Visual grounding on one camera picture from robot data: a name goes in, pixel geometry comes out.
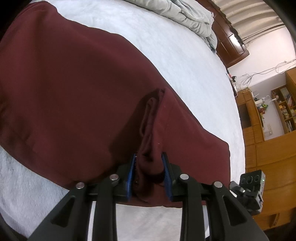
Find white cables on wall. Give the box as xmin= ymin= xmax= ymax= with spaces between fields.
xmin=238 ymin=59 xmax=296 ymax=90

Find wooden desk cabinet unit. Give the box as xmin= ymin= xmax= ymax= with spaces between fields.
xmin=236 ymin=68 xmax=295 ymax=230

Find grey quilted comforter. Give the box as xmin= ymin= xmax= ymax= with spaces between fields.
xmin=128 ymin=0 xmax=218 ymax=52

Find maroon pants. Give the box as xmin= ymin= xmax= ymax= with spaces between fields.
xmin=1 ymin=2 xmax=230 ymax=206

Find beige curtain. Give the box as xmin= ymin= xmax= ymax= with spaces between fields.
xmin=213 ymin=0 xmax=285 ymax=46

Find dark wooden headboard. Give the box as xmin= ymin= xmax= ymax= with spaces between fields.
xmin=197 ymin=0 xmax=249 ymax=68

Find wooden wall shelf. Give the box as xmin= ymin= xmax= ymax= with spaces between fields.
xmin=271 ymin=85 xmax=295 ymax=134

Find white bed sheet mattress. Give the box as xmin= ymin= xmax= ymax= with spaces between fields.
xmin=1 ymin=1 xmax=245 ymax=237

